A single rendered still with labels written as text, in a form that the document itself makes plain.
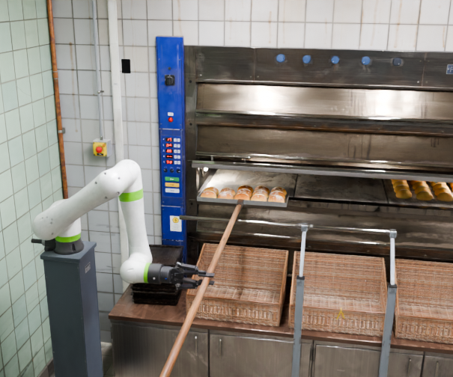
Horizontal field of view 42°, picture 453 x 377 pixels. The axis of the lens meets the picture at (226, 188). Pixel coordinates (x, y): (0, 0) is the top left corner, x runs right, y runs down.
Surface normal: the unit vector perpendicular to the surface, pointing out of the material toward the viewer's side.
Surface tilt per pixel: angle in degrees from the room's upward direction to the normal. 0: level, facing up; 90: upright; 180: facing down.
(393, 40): 90
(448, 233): 70
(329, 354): 90
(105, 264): 90
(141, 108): 90
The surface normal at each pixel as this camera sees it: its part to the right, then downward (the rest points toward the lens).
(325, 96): -0.16, -0.03
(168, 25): -0.17, 0.32
